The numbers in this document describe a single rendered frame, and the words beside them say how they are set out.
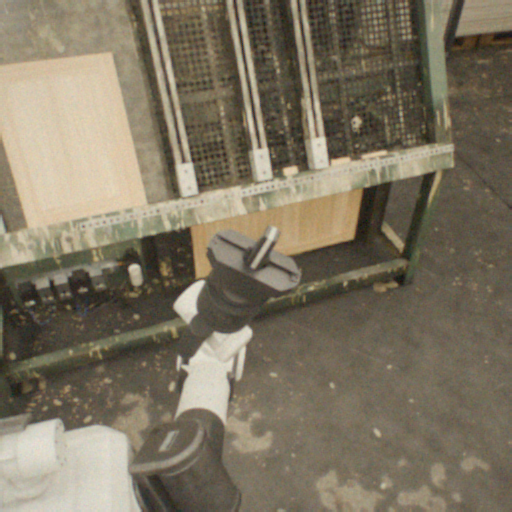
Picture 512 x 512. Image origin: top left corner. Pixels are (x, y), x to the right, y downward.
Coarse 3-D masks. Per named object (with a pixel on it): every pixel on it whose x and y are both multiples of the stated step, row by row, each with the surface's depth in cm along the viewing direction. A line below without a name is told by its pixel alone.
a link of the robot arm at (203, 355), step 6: (204, 348) 92; (198, 354) 99; (204, 354) 99; (210, 354) 94; (186, 360) 99; (192, 360) 99; (198, 360) 99; (204, 360) 99; (210, 360) 99; (216, 360) 99; (222, 366) 99; (228, 366) 99
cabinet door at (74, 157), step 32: (32, 64) 179; (64, 64) 182; (96, 64) 185; (0, 96) 178; (32, 96) 181; (64, 96) 184; (96, 96) 187; (0, 128) 179; (32, 128) 182; (64, 128) 185; (96, 128) 188; (128, 128) 191; (32, 160) 184; (64, 160) 187; (96, 160) 190; (128, 160) 193; (32, 192) 185; (64, 192) 189; (96, 192) 192; (128, 192) 195; (32, 224) 187
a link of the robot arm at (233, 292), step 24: (216, 240) 64; (240, 240) 65; (216, 264) 63; (240, 264) 63; (288, 264) 65; (216, 288) 69; (240, 288) 66; (264, 288) 63; (288, 288) 63; (216, 312) 69; (240, 312) 68
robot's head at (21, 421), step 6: (24, 414) 69; (30, 414) 69; (0, 420) 68; (6, 420) 68; (12, 420) 68; (18, 420) 68; (24, 420) 67; (30, 420) 68; (0, 426) 68; (6, 426) 68; (12, 426) 66; (18, 426) 66; (24, 426) 66; (0, 432) 65; (6, 432) 65; (12, 432) 65
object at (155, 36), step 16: (144, 0) 181; (144, 16) 182; (160, 16) 183; (160, 32) 184; (160, 48) 188; (160, 64) 188; (160, 80) 187; (160, 96) 191; (176, 96) 189; (176, 112) 190; (176, 128) 195; (176, 144) 192; (176, 160) 193; (176, 176) 200; (192, 176) 195; (192, 192) 196
